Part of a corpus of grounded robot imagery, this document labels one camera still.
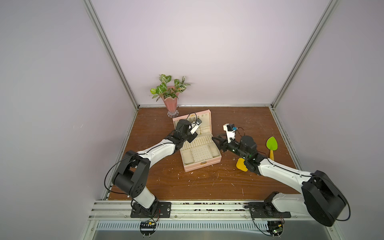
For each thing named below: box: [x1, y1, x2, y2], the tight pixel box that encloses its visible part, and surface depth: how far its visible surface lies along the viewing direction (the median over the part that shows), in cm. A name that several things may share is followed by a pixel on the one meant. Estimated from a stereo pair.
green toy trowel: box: [266, 136, 278, 161], surface depth 99 cm
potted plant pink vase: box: [150, 74, 191, 118], surface depth 99 cm
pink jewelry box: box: [172, 109, 222, 173], surface depth 87 cm
